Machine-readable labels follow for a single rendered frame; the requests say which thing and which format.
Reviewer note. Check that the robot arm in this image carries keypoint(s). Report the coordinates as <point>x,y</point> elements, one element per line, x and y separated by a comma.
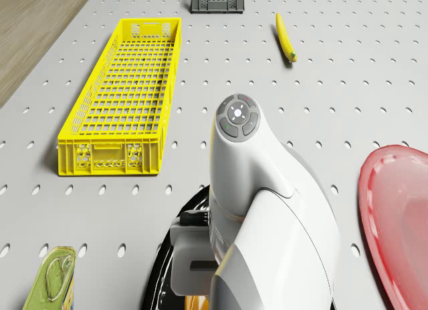
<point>267,196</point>

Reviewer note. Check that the banana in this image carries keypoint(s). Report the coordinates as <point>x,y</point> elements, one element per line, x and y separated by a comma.
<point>284,37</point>

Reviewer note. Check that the yellow basket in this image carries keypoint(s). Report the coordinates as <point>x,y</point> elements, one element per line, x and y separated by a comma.
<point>100,156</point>

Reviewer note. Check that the orange mug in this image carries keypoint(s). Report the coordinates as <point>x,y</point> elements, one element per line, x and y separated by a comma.
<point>196,304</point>

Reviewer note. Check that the red plate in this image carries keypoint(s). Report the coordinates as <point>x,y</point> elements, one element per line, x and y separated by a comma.
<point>391,203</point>

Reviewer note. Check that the flat-sided can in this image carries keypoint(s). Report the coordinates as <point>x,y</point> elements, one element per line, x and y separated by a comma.
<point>50,283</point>

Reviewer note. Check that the dark grey basket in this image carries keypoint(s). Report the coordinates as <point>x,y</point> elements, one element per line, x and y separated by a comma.
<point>217,2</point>

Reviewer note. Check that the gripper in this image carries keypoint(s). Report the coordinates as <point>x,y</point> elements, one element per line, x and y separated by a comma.
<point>189,243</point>

